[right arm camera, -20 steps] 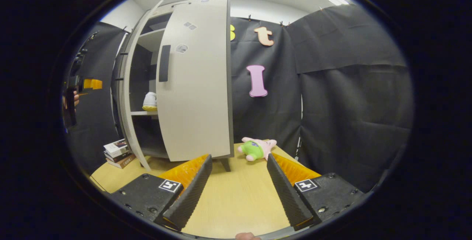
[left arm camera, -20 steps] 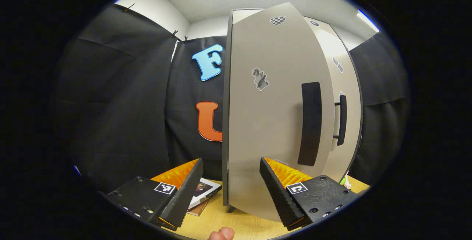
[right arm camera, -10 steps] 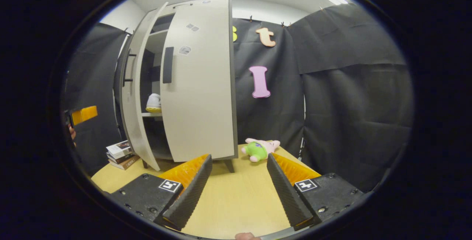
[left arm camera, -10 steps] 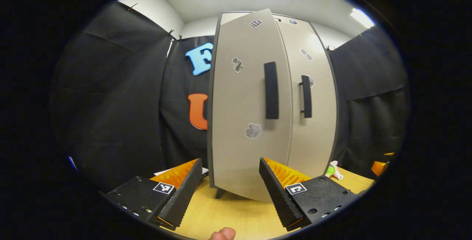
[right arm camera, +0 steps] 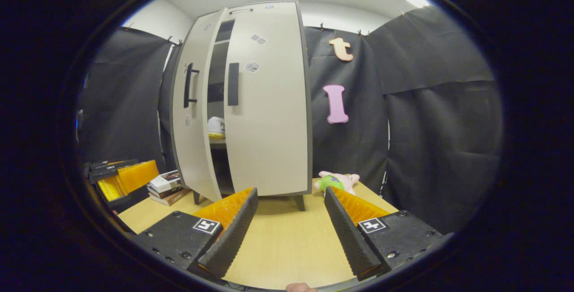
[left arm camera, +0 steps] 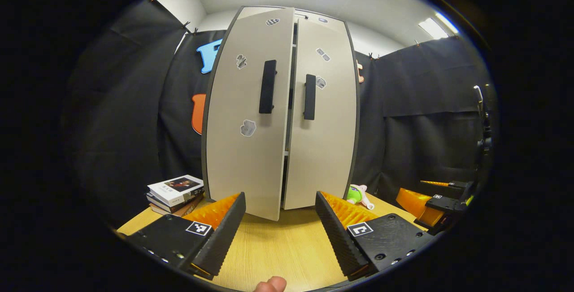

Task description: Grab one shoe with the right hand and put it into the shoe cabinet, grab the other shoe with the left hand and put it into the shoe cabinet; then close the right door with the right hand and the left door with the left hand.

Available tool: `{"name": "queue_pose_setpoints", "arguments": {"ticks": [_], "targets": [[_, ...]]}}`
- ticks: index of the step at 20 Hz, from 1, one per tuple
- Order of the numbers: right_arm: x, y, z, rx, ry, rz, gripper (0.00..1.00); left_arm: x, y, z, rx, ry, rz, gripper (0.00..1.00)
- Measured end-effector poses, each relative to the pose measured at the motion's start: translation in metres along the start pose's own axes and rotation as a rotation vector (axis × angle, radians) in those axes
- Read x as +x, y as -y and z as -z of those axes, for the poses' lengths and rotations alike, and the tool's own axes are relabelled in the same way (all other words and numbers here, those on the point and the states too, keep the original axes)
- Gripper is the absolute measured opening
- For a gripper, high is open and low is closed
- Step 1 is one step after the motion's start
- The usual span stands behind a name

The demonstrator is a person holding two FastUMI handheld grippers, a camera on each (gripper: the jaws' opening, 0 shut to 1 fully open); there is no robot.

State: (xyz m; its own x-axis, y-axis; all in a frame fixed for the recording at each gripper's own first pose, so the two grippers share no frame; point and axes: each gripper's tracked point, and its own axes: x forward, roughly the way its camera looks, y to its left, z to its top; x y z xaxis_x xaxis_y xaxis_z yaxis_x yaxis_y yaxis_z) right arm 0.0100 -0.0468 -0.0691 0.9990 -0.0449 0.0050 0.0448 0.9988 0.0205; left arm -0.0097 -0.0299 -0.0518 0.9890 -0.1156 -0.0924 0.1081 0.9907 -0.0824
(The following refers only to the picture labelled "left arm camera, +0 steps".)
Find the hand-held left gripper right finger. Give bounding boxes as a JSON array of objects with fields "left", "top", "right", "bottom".
[{"left": 315, "top": 191, "right": 435, "bottom": 281}]

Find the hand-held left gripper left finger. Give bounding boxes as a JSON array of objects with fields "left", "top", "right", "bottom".
[{"left": 128, "top": 192, "right": 247, "bottom": 280}]

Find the white shoe cabinet door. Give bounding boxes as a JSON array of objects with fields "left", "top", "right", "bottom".
[
  {"left": 204, "top": 7, "right": 296, "bottom": 222},
  {"left": 283, "top": 17, "right": 359, "bottom": 210}
]

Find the white shoe cabinet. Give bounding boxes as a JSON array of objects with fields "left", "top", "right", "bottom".
[{"left": 201, "top": 6, "right": 361, "bottom": 212}]

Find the black backdrop cloth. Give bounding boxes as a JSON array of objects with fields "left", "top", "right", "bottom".
[{"left": 63, "top": 0, "right": 494, "bottom": 230}]

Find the green and white toy figure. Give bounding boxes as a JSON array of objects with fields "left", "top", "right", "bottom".
[{"left": 346, "top": 184, "right": 375, "bottom": 210}]

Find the brown cover book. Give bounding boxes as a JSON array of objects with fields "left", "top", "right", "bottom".
[{"left": 150, "top": 196, "right": 204, "bottom": 217}]

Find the white cover book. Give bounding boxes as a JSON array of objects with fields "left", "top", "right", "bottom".
[{"left": 147, "top": 174, "right": 204, "bottom": 207}]

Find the dark cover book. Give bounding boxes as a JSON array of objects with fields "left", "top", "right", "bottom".
[{"left": 146, "top": 192, "right": 204, "bottom": 212}]

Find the small ceiling light panel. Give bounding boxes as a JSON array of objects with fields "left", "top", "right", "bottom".
[{"left": 418, "top": 12, "right": 459, "bottom": 39}]

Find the black camera stand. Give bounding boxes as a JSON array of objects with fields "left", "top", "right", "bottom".
[{"left": 473, "top": 85, "right": 494, "bottom": 185}]

